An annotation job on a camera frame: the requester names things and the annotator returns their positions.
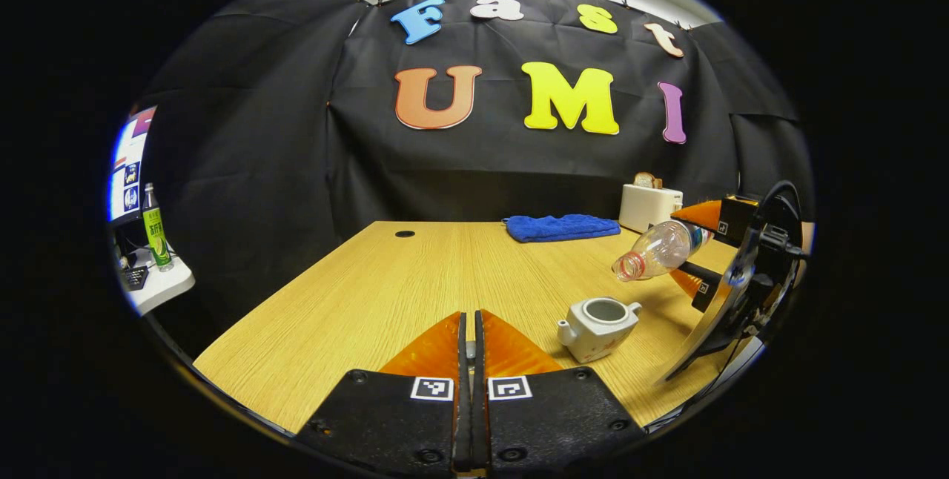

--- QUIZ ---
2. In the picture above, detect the computer monitor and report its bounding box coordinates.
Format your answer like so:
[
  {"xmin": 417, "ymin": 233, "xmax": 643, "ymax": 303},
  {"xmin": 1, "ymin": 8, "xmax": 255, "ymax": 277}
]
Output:
[{"xmin": 108, "ymin": 106, "xmax": 159, "ymax": 225}]

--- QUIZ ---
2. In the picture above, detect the white toaster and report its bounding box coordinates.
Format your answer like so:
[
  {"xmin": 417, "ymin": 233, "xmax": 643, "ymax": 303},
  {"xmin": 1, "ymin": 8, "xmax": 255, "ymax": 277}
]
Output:
[{"xmin": 619, "ymin": 184, "xmax": 684, "ymax": 234}]

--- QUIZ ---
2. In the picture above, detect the white ceramic teacup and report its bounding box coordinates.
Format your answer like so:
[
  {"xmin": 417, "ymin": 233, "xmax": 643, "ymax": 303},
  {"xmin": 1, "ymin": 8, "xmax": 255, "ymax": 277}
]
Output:
[{"xmin": 558, "ymin": 297, "xmax": 643, "ymax": 363}]

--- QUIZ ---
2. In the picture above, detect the clear plastic water bottle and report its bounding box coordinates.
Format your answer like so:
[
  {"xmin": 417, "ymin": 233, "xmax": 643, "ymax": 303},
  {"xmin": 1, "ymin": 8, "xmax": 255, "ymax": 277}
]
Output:
[{"xmin": 612, "ymin": 221, "xmax": 714, "ymax": 283}]

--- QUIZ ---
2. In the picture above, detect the black backdrop cloth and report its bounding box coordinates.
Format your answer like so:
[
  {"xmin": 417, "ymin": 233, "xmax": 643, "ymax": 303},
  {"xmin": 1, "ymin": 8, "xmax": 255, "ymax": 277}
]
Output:
[{"xmin": 137, "ymin": 0, "xmax": 813, "ymax": 331}]

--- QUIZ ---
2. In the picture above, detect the white side table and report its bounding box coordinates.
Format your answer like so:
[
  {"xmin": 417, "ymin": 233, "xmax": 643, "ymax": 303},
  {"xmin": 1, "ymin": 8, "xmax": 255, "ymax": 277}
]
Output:
[{"xmin": 122, "ymin": 245, "xmax": 196, "ymax": 317}]

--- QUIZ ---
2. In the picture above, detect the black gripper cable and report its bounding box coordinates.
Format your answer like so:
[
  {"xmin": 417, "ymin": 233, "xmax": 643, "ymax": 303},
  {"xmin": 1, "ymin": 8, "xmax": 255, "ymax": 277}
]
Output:
[{"xmin": 644, "ymin": 337, "xmax": 766, "ymax": 435}]

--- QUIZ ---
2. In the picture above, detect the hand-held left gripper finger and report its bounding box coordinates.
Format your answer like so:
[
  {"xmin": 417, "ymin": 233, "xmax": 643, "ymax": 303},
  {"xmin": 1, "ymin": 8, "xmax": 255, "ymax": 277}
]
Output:
[
  {"xmin": 474, "ymin": 309, "xmax": 647, "ymax": 477},
  {"xmin": 295, "ymin": 311, "xmax": 470, "ymax": 477}
]

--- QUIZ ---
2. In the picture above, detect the blue towel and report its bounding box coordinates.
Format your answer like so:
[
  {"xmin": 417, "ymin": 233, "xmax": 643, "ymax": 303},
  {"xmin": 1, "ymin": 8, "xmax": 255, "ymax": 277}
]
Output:
[{"xmin": 503, "ymin": 214, "xmax": 622, "ymax": 244}]

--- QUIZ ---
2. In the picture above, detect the green drink bottle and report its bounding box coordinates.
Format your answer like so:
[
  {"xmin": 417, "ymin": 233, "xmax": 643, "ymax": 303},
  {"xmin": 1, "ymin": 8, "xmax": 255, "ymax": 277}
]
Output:
[{"xmin": 141, "ymin": 182, "xmax": 176, "ymax": 273}]

